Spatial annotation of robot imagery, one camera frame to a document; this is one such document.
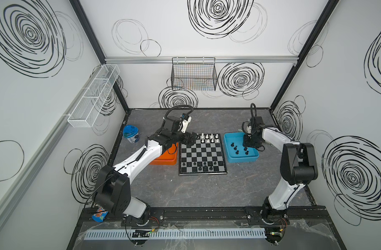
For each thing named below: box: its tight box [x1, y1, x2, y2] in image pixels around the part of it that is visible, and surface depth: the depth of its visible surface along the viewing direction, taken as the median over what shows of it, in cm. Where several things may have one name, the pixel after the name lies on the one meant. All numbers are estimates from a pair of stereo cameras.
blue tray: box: [223, 132, 260, 164], surface depth 98 cm
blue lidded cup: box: [122, 124, 140, 144], surface depth 97 cm
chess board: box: [178, 133, 228, 177], surface depth 95 cm
